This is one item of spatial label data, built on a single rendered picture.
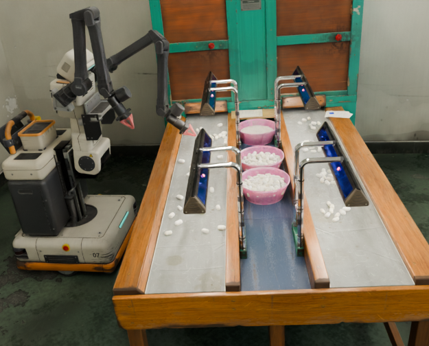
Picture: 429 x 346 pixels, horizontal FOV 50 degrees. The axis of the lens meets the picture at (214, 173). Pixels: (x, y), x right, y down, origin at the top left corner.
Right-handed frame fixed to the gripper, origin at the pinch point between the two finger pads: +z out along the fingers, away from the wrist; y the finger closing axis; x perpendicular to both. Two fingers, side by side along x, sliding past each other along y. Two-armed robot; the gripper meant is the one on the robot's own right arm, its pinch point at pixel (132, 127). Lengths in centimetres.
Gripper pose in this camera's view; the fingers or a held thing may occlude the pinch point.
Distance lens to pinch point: 257.7
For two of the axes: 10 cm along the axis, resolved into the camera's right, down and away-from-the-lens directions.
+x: -8.5, 4.0, 3.4
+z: 5.1, 7.9, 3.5
